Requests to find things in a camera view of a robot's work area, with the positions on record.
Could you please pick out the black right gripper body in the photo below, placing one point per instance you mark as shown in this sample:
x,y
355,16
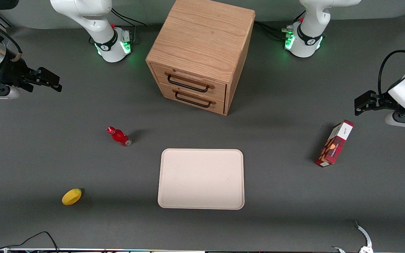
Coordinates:
x,y
13,71

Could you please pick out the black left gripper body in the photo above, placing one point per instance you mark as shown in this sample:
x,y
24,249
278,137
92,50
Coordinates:
x,y
380,98

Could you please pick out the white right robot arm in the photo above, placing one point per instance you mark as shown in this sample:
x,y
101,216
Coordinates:
x,y
93,17

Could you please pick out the wooden drawer cabinet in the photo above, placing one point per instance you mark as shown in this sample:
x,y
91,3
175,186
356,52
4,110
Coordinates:
x,y
202,45

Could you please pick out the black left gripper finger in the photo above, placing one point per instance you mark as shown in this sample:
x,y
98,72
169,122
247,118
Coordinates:
x,y
363,109
366,98

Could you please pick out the beige plastic tray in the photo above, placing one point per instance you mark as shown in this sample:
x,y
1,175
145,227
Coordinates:
x,y
201,179

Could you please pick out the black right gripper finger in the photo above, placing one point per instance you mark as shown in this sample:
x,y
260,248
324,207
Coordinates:
x,y
47,75
49,87

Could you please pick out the yellow mango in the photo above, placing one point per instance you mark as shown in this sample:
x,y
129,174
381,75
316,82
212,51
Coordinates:
x,y
71,196

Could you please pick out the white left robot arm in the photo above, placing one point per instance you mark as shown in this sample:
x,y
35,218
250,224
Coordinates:
x,y
311,31

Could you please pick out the red cardboard snack box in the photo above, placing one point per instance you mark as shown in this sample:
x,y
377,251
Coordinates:
x,y
334,144

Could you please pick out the red coke bottle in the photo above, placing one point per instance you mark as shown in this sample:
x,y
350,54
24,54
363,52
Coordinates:
x,y
119,136

